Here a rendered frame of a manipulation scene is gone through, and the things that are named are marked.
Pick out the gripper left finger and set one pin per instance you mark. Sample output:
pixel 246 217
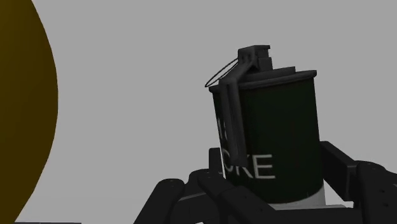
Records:
pixel 198 198

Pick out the dark green canister with lever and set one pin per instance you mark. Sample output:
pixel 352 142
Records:
pixel 279 136

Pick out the large dark yellow round object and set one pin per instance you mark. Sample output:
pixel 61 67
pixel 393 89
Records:
pixel 24 105

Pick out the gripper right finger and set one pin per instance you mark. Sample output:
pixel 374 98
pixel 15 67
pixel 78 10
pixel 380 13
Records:
pixel 359 180

